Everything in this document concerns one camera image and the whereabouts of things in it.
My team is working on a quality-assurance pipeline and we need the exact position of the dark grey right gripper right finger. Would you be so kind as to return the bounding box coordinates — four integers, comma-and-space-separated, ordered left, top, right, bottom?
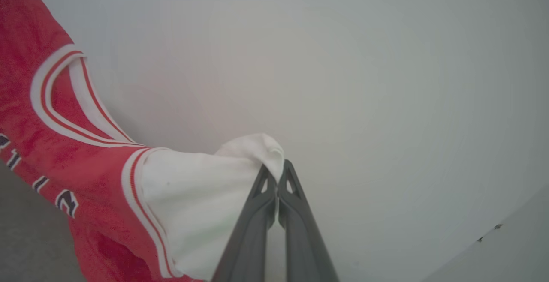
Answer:
278, 159, 340, 282

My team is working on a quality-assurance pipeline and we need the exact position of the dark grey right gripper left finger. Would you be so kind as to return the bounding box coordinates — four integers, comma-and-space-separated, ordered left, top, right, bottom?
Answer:
211, 165, 278, 282

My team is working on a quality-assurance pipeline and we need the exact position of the red white basketball jersey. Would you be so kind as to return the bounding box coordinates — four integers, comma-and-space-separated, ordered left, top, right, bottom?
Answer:
0, 0, 285, 282

